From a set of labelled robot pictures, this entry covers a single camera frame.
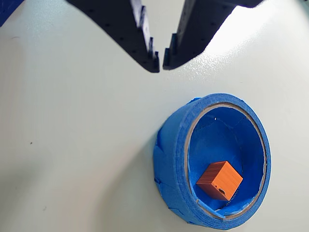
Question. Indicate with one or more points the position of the small orange cube block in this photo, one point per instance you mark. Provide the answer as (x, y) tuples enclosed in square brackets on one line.
[(224, 181)]

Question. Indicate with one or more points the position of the blue tape roll bin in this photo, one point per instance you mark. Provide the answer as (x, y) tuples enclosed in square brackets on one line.
[(173, 157)]

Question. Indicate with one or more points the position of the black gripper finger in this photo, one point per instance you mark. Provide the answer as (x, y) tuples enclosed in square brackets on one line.
[(200, 26), (120, 26)]

